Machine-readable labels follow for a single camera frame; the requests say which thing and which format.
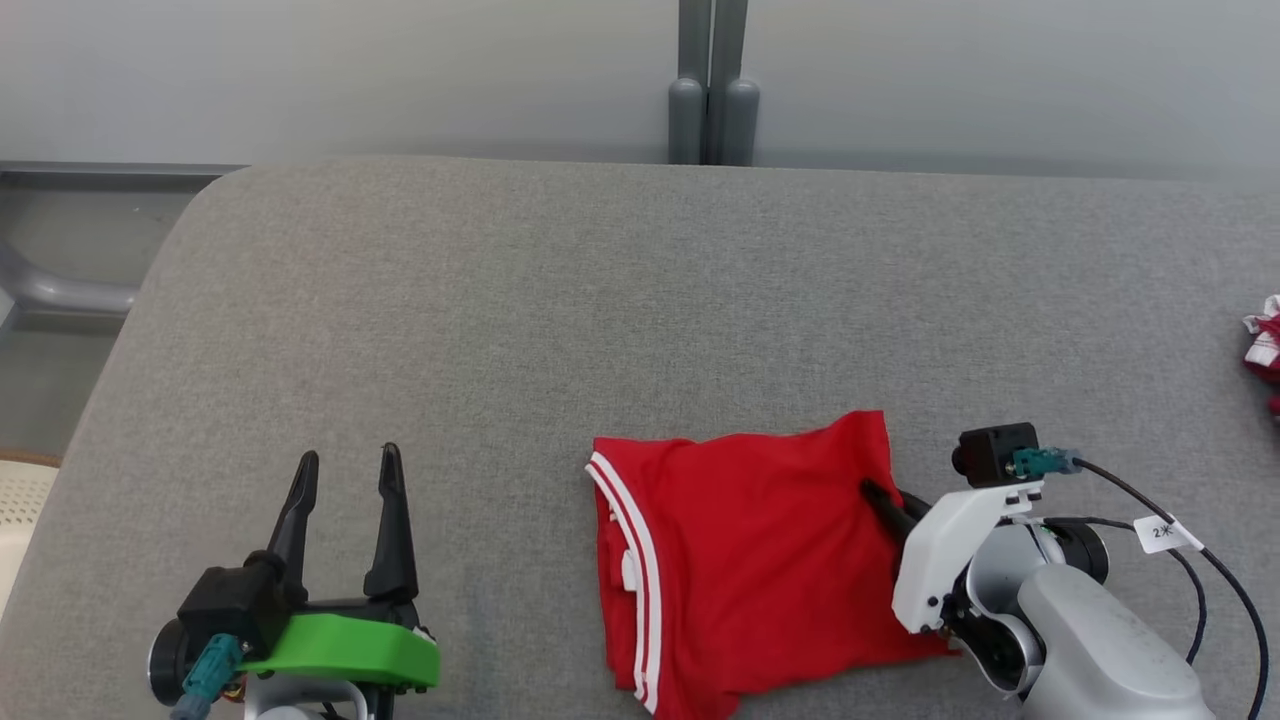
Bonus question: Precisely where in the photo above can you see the red shorts with white stripes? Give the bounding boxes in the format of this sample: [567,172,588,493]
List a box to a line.
[1242,294,1280,416]

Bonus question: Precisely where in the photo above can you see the grey metal partition post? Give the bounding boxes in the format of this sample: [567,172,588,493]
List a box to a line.
[667,0,713,166]
[710,0,761,167]

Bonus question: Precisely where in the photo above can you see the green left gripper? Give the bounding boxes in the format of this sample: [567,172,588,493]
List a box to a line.
[238,443,442,693]

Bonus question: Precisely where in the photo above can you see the white cable tag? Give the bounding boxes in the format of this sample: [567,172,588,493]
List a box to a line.
[1133,514,1204,554]

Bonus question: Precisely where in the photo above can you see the left cable with teal connector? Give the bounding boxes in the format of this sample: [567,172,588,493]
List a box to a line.
[168,633,246,720]

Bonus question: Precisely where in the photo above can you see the thin black cable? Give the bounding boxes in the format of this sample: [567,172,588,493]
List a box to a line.
[1040,516,1208,666]

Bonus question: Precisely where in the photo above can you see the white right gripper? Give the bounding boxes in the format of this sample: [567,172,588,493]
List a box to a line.
[861,478,1046,637]

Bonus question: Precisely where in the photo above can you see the grey metal partition frame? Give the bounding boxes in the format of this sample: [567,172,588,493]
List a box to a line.
[0,160,246,336]

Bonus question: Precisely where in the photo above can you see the white perforated laundry basket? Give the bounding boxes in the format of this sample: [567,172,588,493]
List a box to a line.
[0,450,63,621]

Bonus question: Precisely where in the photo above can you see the red and white shirt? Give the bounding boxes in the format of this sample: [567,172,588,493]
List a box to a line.
[585,409,961,720]

